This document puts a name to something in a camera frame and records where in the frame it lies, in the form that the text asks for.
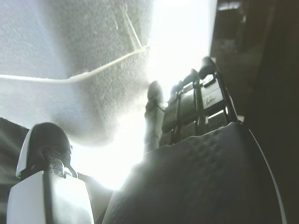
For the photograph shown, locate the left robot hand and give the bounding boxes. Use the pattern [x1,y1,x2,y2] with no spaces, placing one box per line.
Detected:
[6,55,288,224]

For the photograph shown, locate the white foam lid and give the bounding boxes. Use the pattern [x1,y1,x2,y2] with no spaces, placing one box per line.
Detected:
[0,0,155,81]

